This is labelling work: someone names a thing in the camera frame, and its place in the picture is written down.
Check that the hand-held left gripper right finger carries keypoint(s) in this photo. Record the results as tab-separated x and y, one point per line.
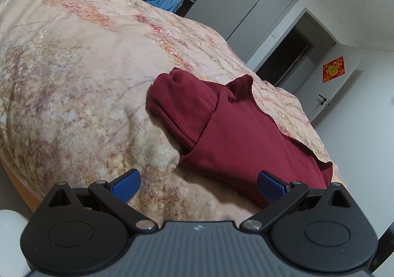
271	185

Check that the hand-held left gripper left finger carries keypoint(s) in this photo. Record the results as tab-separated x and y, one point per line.
126	185

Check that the dark red sweater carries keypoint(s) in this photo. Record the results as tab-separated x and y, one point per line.
240	141

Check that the orange bed sheet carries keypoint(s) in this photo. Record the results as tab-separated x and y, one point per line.
18	184

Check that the white door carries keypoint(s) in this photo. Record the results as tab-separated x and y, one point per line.
338	95

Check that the floral beige blanket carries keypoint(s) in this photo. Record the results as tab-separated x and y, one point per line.
77	79

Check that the person's white trouser leg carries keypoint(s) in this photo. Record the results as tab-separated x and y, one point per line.
12	230

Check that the red diamond door decoration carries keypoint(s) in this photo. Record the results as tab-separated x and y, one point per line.
334	69

